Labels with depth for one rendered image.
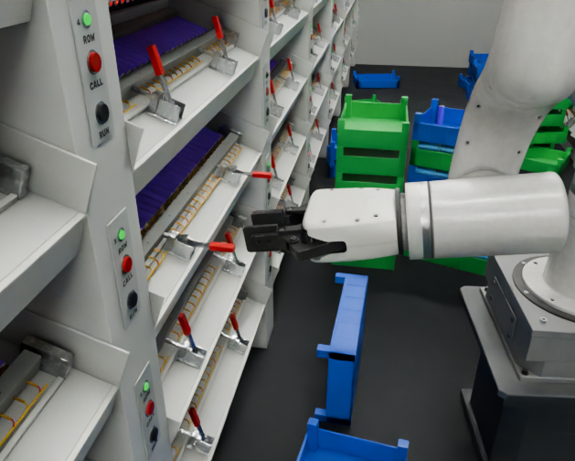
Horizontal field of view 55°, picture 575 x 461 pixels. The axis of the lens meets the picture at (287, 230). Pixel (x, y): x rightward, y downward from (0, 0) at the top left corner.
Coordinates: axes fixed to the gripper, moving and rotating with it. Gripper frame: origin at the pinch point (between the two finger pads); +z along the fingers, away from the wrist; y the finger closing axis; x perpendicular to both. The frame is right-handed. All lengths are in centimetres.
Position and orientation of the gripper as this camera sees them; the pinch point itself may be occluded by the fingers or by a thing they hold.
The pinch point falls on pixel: (265, 230)
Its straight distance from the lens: 64.3
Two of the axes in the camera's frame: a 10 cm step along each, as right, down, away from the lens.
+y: -1.7, 4.7, -8.7
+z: -9.7, 0.6, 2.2
